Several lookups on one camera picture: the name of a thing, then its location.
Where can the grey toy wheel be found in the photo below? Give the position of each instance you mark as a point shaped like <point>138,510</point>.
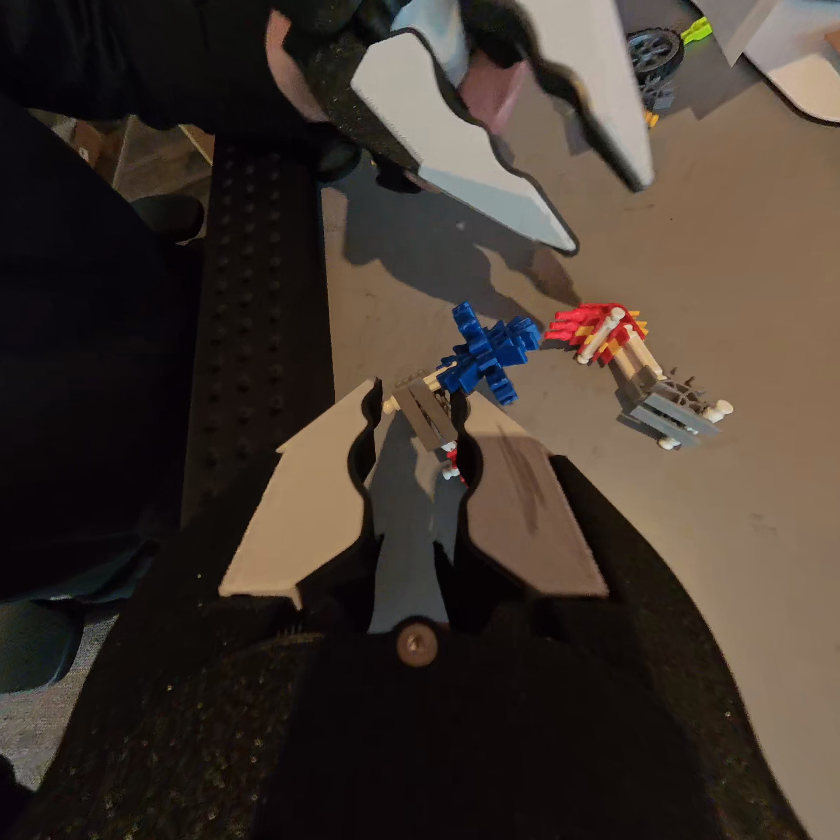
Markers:
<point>653,52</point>

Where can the grey mesh chair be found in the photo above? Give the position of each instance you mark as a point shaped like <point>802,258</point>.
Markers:
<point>33,649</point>

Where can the toy instruction booklet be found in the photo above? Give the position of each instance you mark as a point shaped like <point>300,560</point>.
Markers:
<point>735,19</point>

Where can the blue snowflake toy connector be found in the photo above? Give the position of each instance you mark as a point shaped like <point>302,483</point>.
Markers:
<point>489,354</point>

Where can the person's left hand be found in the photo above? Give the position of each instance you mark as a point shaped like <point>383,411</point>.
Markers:
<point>289,72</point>

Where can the red yellow grey toy model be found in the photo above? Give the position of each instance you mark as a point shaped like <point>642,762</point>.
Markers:
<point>669,400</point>

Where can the white book stand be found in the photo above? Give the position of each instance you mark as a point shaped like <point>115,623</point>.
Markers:
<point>800,72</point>

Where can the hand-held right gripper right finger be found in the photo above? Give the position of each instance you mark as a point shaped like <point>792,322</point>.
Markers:
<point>531,525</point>

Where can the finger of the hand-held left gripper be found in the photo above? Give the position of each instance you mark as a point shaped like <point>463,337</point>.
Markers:
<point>446,144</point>
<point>604,79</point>

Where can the neon green toy connector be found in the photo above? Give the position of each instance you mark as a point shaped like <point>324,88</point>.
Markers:
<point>695,31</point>

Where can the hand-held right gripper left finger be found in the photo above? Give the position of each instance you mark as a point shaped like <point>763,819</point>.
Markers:
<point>302,518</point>

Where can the grey snowflake toy connector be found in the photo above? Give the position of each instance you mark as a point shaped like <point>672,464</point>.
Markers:
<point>656,95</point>

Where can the person's black hoodie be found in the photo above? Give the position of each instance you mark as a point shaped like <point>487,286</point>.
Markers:
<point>79,361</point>

